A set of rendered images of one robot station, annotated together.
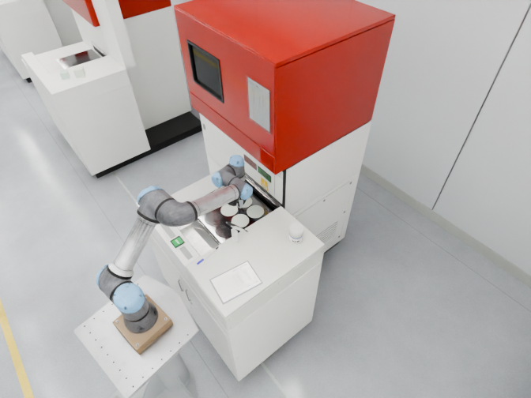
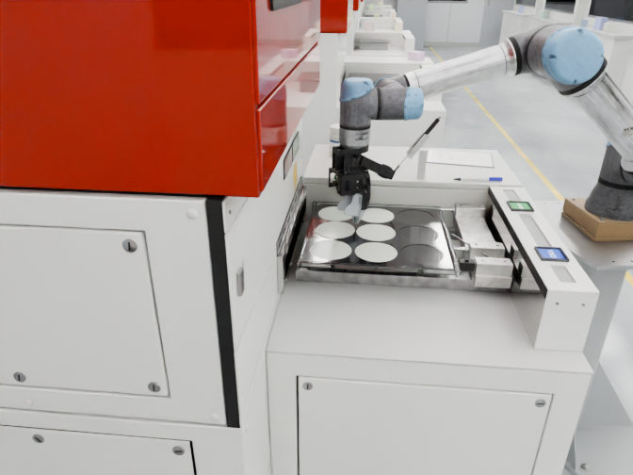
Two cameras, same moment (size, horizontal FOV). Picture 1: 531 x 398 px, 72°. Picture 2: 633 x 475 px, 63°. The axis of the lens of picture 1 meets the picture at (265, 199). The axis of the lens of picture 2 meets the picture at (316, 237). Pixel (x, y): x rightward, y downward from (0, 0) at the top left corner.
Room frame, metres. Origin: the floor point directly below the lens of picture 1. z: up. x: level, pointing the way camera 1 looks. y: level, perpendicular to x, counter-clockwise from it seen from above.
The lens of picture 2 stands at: (2.39, 0.93, 1.48)
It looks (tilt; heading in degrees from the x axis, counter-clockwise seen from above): 26 degrees down; 224
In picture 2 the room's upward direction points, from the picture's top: straight up
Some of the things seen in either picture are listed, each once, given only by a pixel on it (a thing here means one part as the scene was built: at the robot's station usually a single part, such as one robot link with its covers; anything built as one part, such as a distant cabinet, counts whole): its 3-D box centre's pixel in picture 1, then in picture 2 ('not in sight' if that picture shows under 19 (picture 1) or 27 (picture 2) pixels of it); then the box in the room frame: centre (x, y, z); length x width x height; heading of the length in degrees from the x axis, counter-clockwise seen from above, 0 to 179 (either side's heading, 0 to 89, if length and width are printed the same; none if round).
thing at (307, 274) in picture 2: not in sight; (399, 279); (1.47, 0.33, 0.84); 0.50 x 0.02 x 0.03; 128
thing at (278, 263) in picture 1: (257, 263); (405, 183); (1.05, 0.05, 0.89); 0.62 x 0.35 x 0.14; 128
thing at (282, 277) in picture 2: (256, 192); (293, 232); (1.56, 0.06, 0.89); 0.44 x 0.02 x 0.10; 38
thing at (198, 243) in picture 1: (192, 238); (478, 246); (1.24, 0.41, 0.87); 0.36 x 0.08 x 0.03; 38
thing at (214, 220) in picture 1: (229, 209); (376, 233); (1.41, 0.21, 0.90); 0.34 x 0.34 x 0.01; 38
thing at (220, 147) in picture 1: (239, 160); (275, 215); (1.70, 0.15, 1.02); 0.82 x 0.03 x 0.40; 38
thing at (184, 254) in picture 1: (168, 235); (527, 254); (1.24, 0.54, 0.89); 0.55 x 0.09 x 0.14; 38
